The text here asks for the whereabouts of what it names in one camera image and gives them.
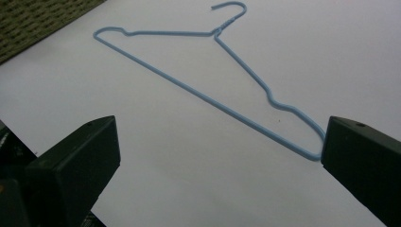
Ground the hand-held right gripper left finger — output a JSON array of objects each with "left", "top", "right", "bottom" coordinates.
[{"left": 24, "top": 114, "right": 122, "bottom": 227}]

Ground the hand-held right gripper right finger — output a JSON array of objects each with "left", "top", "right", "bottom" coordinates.
[{"left": 320, "top": 115, "right": 401, "bottom": 227}]

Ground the blue wire clothes hanger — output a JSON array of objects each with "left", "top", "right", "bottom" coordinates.
[{"left": 93, "top": 1, "right": 326, "bottom": 163}]

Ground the olive woven mat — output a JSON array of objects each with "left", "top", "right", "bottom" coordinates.
[{"left": 0, "top": 0, "right": 107, "bottom": 65}]

